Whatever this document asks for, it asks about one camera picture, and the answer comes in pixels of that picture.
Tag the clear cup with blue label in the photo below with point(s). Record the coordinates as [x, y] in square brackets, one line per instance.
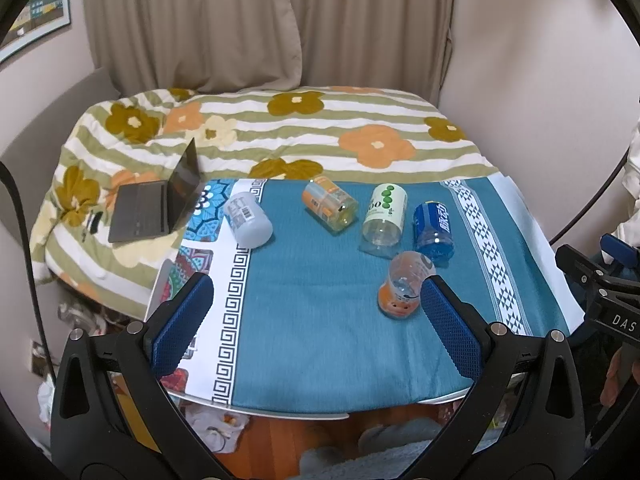
[432, 232]

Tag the dark grey laptop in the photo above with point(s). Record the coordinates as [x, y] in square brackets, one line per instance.
[155, 200]

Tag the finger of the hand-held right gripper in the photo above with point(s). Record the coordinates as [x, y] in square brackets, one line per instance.
[590, 262]

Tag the person's right hand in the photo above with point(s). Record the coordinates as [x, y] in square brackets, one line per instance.
[614, 377]

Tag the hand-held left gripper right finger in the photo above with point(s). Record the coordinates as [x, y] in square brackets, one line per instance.
[452, 330]

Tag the grey fuzzy slippers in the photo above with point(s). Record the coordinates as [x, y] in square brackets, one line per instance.
[370, 447]

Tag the teal patterned tablecloth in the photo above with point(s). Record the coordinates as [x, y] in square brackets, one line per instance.
[320, 320]

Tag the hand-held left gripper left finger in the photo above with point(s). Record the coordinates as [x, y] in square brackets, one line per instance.
[182, 325]

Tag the clear cup with green-dotted label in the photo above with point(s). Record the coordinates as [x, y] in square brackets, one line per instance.
[384, 217]

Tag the wall poster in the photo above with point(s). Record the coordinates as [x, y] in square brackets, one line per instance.
[35, 10]

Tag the small black device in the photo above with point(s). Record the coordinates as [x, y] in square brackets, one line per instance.
[92, 223]

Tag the frosted white cup with barcode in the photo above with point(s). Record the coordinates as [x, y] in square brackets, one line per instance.
[247, 220]

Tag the beige curtain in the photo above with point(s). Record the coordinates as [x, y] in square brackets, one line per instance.
[270, 20]

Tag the clear cup with orange label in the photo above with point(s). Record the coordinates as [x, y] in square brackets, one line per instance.
[330, 202]

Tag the floral striped blanket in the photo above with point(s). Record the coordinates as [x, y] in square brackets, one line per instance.
[310, 130]

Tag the white cloth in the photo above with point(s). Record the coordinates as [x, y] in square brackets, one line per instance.
[631, 180]

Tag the clear cup with orange base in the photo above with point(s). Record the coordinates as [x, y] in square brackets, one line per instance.
[405, 285]

